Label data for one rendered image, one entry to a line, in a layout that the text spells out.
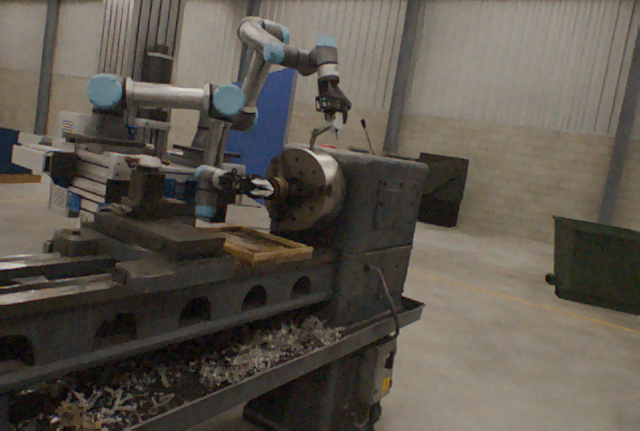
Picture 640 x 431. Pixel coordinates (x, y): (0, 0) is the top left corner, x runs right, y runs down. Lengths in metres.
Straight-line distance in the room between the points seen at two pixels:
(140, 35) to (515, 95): 10.28
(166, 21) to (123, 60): 0.26
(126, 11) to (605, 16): 10.79
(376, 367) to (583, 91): 10.04
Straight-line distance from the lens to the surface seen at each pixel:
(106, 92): 1.82
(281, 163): 1.83
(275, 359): 1.62
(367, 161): 1.85
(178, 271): 1.23
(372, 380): 2.26
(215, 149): 1.97
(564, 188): 11.52
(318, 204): 1.76
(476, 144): 11.77
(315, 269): 1.80
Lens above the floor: 1.25
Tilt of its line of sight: 5 degrees down
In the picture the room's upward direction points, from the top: 9 degrees clockwise
